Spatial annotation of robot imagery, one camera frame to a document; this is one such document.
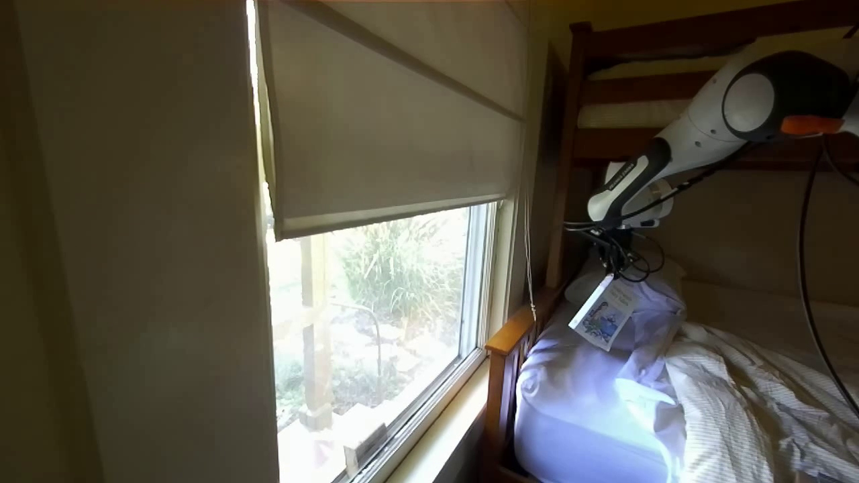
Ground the white bed pillow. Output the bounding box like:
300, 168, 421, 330
511, 266, 692, 483

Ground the brown wooden bed frame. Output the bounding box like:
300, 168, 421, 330
480, 0, 859, 483

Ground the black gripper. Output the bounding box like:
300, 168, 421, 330
587, 222, 668, 285

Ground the beige roller blind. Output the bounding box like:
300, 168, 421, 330
253, 0, 532, 242

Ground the illustrated fairy tales book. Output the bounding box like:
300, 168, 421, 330
567, 270, 648, 355

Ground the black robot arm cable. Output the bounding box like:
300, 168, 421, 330
791, 141, 859, 419

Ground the white bed blanket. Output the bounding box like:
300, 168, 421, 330
626, 292, 859, 483

